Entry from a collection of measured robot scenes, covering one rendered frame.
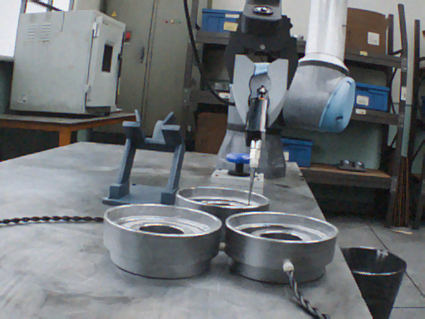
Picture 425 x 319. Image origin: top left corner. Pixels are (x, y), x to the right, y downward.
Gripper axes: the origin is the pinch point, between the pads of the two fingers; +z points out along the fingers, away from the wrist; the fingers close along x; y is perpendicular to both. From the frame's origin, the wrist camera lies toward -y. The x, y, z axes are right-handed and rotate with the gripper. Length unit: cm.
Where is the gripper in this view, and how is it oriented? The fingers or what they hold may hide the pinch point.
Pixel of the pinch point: (257, 115)
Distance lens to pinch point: 62.0
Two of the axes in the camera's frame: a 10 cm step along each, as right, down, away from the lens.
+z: -0.8, 9.9, 1.3
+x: -9.9, -1.0, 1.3
